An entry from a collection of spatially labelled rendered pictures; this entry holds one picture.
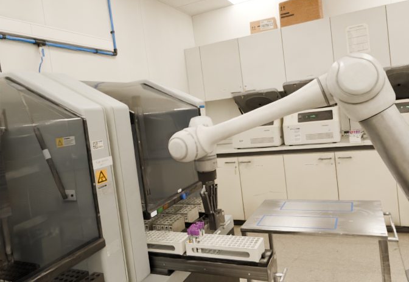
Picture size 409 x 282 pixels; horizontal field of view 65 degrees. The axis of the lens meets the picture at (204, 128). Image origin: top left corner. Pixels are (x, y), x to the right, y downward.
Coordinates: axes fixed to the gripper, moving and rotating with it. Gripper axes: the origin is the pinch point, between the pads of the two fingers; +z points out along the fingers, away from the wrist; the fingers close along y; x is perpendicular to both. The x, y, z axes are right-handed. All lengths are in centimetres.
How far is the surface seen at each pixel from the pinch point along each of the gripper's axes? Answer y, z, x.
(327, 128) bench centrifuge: 230, -13, -26
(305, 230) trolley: 25.2, 12.2, -30.6
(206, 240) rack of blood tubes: -1.4, 7.8, 3.2
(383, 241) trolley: 24, 15, -60
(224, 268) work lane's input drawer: -6.6, 15.7, -5.8
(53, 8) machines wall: 60, -132, 138
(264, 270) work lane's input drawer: -6.6, 14.6, -20.9
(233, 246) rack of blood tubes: -4.8, 7.8, -9.5
